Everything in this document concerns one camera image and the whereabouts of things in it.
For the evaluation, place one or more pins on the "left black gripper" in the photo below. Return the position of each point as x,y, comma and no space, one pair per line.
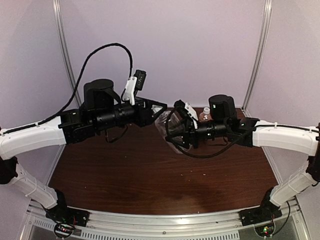
145,117

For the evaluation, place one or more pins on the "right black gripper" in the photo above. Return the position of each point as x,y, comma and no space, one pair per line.
188,134

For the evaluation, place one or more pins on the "clear plastic bottle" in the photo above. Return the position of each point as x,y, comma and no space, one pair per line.
176,125

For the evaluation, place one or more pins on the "amber tea bottle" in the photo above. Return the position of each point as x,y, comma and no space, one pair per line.
204,117

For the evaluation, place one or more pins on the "white cap of clear bottle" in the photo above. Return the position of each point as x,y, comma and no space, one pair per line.
156,109

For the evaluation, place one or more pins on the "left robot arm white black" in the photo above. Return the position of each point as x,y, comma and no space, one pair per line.
101,110

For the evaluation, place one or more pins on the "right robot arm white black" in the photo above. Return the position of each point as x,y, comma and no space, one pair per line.
249,132

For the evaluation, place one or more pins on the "white cap of tea bottle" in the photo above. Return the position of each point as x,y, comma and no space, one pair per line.
206,110

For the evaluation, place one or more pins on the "right round circuit board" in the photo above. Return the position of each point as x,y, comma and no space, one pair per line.
264,230

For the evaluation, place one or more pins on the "round circuit board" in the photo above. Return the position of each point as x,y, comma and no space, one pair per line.
264,230
63,230

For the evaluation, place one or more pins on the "left round circuit board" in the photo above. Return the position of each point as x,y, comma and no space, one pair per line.
63,230

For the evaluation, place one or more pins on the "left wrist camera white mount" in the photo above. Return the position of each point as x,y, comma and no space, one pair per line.
134,84

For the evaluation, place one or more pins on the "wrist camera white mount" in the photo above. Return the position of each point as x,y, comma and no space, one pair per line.
134,84
187,112

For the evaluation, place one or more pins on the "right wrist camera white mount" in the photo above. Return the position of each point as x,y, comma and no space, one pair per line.
187,112

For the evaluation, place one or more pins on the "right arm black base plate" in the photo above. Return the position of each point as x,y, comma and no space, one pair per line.
256,215

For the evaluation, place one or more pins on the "left aluminium frame post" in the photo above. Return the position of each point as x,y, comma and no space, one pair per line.
63,43

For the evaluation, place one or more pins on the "aluminium frame post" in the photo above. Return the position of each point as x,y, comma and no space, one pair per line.
63,43
263,36

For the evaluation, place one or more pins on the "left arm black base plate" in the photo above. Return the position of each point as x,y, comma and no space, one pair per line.
71,216

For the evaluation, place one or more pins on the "right aluminium frame post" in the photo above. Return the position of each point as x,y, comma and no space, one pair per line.
263,36

